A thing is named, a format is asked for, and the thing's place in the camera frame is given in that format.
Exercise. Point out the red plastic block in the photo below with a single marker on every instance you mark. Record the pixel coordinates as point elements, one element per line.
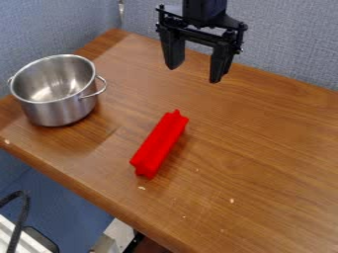
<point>157,144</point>

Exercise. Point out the white table leg bracket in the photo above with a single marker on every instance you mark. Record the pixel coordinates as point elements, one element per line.
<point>115,238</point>

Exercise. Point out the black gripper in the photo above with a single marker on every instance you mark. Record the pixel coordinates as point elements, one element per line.
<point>200,21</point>

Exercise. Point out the stainless steel pot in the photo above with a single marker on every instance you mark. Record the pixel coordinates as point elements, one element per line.
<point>56,89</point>

